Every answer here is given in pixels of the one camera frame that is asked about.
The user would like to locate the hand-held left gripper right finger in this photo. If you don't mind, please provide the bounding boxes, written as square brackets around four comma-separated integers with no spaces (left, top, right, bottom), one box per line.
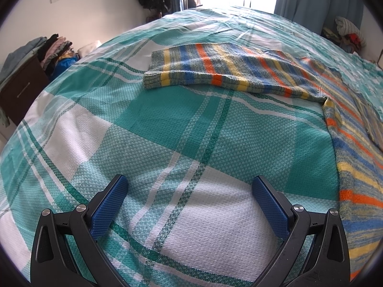
[252,176,351,287]

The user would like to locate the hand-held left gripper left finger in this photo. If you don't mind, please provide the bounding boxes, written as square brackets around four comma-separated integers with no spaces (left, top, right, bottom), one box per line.
[30,174,141,287]

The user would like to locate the striped knit sweater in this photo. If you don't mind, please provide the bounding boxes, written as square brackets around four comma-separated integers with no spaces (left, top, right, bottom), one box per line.
[143,43,383,281]

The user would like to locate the pile of clothes on nightstand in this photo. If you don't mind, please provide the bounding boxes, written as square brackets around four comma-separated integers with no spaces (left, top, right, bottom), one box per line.
[321,16,367,54]

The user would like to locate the bed with teal plaid sheet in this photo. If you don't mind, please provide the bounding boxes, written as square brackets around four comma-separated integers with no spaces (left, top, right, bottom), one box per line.
[0,6,383,287]

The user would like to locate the brown wooden dresser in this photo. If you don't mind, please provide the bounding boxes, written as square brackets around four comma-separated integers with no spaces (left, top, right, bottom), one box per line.
[0,55,50,126]

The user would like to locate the blue bag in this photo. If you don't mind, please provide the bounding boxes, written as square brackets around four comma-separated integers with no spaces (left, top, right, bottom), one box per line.
[52,55,79,80]

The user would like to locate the white bag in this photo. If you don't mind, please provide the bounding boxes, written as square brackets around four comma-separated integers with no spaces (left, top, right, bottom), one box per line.
[77,40,102,57]

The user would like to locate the grey-blue cloth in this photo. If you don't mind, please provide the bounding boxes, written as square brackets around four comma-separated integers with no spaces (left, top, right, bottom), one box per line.
[0,37,47,83]

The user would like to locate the blue curtain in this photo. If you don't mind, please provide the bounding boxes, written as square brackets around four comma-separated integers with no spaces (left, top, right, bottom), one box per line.
[275,0,364,35]

